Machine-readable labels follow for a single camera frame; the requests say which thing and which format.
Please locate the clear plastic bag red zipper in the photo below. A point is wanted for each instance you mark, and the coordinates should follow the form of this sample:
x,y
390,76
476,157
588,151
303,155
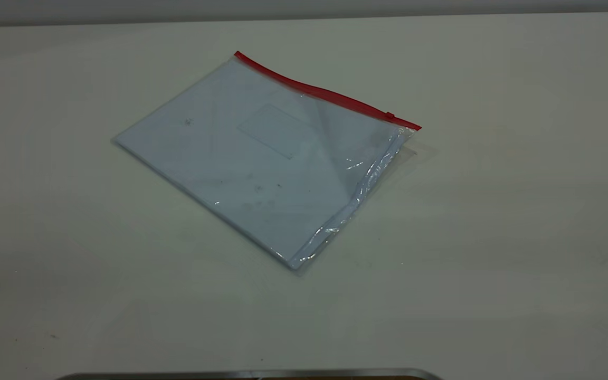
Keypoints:
x,y
262,158

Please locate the grey metal bar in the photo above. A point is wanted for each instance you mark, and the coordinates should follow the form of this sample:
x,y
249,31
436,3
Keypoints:
x,y
251,375

